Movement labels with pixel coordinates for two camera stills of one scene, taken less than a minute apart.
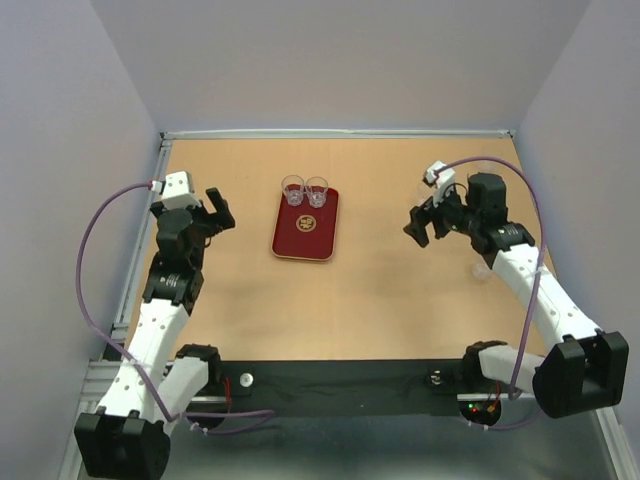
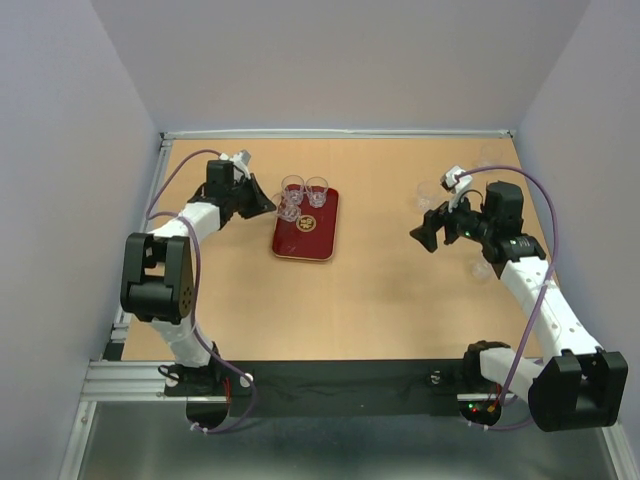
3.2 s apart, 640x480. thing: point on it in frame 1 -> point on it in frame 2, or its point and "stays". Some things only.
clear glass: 316,187 stays
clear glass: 293,186 stays
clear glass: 481,271 stays
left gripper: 220,220 -> 260,204
